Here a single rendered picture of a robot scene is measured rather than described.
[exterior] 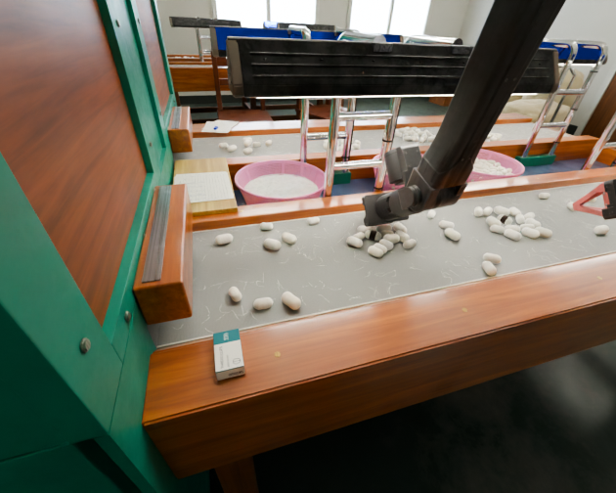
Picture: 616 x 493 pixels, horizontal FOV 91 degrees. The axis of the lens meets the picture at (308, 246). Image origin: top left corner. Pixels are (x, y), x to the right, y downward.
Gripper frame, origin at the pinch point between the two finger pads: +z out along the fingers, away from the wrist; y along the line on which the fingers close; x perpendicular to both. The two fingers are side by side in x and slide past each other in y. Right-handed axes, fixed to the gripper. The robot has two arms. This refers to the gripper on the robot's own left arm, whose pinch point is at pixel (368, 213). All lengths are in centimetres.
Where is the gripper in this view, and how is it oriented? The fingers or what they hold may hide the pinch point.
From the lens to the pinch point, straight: 76.6
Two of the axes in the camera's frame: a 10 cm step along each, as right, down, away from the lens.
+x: 1.6, 9.9, -0.1
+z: -2.7, 0.5, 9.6
